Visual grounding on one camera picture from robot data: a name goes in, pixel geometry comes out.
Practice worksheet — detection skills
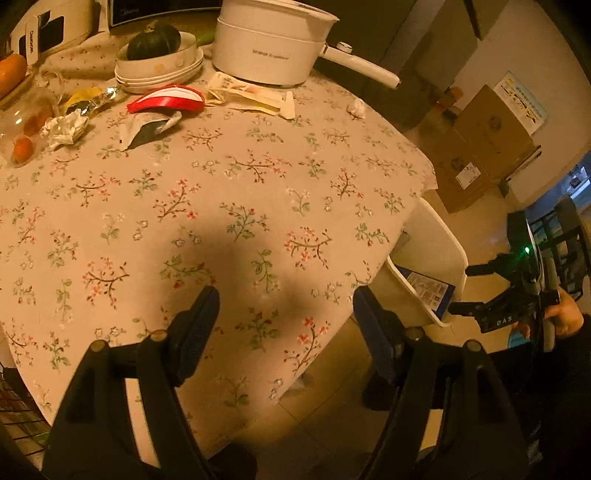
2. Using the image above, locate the black microwave oven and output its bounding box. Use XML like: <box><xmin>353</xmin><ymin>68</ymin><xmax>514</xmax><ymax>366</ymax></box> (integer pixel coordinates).
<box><xmin>107</xmin><ymin>0</ymin><xmax>222</xmax><ymax>27</ymax></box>

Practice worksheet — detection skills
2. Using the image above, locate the black white wrapper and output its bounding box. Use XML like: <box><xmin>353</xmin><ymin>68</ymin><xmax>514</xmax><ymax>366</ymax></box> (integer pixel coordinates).
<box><xmin>119</xmin><ymin>111</ymin><xmax>183</xmax><ymax>152</ymax></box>

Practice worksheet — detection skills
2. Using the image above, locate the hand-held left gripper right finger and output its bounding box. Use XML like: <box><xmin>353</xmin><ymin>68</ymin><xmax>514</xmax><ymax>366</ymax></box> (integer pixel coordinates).
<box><xmin>353</xmin><ymin>286</ymin><xmax>532</xmax><ymax>480</ymax></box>

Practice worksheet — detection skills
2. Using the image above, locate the white trash bin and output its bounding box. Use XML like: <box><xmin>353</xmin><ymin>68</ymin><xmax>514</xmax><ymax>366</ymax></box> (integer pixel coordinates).
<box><xmin>369</xmin><ymin>196</ymin><xmax>468</xmax><ymax>328</ymax></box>

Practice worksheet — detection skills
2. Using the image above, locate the white electric pot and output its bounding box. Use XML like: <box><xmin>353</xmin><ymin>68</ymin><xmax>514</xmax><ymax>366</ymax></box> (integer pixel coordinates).
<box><xmin>212</xmin><ymin>0</ymin><xmax>402</xmax><ymax>89</ymax></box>

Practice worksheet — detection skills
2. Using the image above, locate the small orange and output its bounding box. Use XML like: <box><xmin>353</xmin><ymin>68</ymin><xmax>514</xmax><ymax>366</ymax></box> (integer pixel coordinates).
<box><xmin>11</xmin><ymin>137</ymin><xmax>35</xmax><ymax>163</ymax></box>
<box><xmin>23</xmin><ymin>113</ymin><xmax>49</xmax><ymax>137</ymax></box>

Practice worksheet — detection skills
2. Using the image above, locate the yellow wrapper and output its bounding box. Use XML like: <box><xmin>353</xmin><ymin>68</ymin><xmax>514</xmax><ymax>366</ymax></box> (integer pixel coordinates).
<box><xmin>60</xmin><ymin>85</ymin><xmax>125</xmax><ymax>116</ymax></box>

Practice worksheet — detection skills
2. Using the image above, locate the white air fryer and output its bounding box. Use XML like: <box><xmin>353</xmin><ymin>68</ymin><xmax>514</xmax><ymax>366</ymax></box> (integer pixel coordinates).
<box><xmin>9</xmin><ymin>0</ymin><xmax>95</xmax><ymax>65</ymax></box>

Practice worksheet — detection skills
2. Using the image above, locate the dark chair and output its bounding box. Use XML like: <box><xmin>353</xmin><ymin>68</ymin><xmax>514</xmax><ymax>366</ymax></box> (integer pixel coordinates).
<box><xmin>529</xmin><ymin>198</ymin><xmax>591</xmax><ymax>296</ymax></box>

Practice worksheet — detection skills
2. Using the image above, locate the person's right forearm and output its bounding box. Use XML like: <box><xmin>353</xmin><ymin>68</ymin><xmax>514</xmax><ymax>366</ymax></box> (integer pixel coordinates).
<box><xmin>531</xmin><ymin>314</ymin><xmax>591</xmax><ymax>480</ymax></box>

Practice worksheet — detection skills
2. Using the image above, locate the blue white printed poster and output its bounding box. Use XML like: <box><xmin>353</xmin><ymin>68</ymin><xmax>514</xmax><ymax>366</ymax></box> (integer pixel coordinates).
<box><xmin>493</xmin><ymin>71</ymin><xmax>549</xmax><ymax>134</ymax></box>

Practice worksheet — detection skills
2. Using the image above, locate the white paper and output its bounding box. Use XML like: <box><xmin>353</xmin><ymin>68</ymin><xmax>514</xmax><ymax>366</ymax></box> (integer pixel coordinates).
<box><xmin>41</xmin><ymin>112</ymin><xmax>89</xmax><ymax>151</ymax></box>

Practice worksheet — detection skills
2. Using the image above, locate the small floral cloth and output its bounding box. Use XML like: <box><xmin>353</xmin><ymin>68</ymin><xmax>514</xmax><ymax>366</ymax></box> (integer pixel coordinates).
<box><xmin>37</xmin><ymin>28</ymin><xmax>139</xmax><ymax>84</ymax></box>

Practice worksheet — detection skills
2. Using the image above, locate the dark green squash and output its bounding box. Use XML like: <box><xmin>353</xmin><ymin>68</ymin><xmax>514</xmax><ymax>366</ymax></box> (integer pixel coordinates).
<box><xmin>127</xmin><ymin>24</ymin><xmax>182</xmax><ymax>61</ymax></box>

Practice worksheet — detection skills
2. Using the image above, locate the clear glass jar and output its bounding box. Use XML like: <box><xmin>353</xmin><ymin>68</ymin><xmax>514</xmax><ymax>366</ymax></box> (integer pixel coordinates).
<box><xmin>0</xmin><ymin>78</ymin><xmax>61</xmax><ymax>169</ymax></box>

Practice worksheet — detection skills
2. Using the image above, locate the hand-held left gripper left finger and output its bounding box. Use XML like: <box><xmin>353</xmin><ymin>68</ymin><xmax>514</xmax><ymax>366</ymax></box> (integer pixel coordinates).
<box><xmin>41</xmin><ymin>284</ymin><xmax>222</xmax><ymax>480</ymax></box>

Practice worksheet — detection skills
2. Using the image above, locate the cluttered metal shelf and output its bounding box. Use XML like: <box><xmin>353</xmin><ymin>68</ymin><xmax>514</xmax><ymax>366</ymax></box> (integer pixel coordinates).
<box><xmin>0</xmin><ymin>360</ymin><xmax>51</xmax><ymax>457</ymax></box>

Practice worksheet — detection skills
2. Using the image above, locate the person's right hand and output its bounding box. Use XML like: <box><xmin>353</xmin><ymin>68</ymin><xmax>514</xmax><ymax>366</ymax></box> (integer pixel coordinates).
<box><xmin>515</xmin><ymin>290</ymin><xmax>585</xmax><ymax>337</ymax></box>

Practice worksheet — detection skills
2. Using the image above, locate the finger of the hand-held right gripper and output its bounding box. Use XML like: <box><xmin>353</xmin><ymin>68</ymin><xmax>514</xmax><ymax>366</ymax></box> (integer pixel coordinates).
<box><xmin>449</xmin><ymin>295</ymin><xmax>497</xmax><ymax>320</ymax></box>
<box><xmin>465</xmin><ymin>256</ymin><xmax>513</xmax><ymax>278</ymax></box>

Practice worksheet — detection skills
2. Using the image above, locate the stack of white bowls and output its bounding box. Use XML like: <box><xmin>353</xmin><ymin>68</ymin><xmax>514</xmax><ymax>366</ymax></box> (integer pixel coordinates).
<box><xmin>115</xmin><ymin>46</ymin><xmax>205</xmax><ymax>95</ymax></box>

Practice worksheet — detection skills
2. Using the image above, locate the blue box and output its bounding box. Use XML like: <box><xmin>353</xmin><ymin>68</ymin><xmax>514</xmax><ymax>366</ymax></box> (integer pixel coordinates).
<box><xmin>397</xmin><ymin>265</ymin><xmax>457</xmax><ymax>321</ymax></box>

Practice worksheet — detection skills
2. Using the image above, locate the white printed packet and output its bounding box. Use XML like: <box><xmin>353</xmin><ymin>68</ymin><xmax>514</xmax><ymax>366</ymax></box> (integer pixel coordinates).
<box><xmin>205</xmin><ymin>90</ymin><xmax>296</xmax><ymax>121</ymax></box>
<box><xmin>209</xmin><ymin>71</ymin><xmax>278</xmax><ymax>100</ymax></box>

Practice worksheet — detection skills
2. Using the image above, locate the grey refrigerator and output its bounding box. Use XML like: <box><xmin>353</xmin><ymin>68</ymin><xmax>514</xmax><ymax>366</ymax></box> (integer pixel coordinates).
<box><xmin>314</xmin><ymin>0</ymin><xmax>490</xmax><ymax>134</ymax></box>

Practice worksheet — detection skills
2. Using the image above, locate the large orange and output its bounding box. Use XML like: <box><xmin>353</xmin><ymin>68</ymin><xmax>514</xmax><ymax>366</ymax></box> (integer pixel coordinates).
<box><xmin>0</xmin><ymin>53</ymin><xmax>28</xmax><ymax>93</ymax></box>

